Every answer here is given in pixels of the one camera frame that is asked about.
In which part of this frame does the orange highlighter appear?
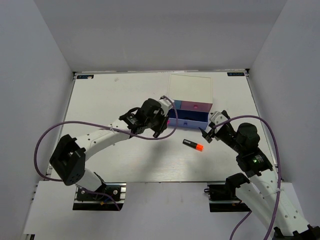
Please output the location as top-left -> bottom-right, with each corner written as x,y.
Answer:
182,139 -> 204,152

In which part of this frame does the pink drawer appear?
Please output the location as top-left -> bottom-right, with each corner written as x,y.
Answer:
180,101 -> 213,112

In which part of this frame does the blue small drawer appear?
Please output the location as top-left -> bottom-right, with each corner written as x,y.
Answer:
174,100 -> 182,110

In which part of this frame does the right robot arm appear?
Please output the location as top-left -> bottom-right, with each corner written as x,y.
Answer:
201,110 -> 320,240

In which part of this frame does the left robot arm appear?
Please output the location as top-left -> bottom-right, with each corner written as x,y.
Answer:
49,96 -> 174,200

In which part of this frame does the white drawer cabinet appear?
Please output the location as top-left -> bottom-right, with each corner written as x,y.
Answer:
166,74 -> 213,104

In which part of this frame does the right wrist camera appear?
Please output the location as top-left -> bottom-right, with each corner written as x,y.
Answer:
208,111 -> 228,129

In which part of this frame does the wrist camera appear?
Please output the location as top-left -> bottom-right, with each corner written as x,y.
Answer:
208,111 -> 228,129
158,95 -> 175,116

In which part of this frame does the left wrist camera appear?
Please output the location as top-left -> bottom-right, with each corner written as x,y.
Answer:
158,95 -> 175,116

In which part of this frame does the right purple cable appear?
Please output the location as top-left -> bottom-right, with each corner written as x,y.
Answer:
212,115 -> 283,240

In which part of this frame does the purple cable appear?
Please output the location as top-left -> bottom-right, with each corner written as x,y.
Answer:
212,115 -> 283,240
33,96 -> 179,211

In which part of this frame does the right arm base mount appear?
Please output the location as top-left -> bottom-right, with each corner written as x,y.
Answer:
203,183 -> 250,213

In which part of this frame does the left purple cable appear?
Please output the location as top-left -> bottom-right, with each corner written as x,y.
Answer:
33,96 -> 179,211

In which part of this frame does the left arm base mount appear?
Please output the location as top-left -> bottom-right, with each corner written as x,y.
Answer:
72,183 -> 127,212

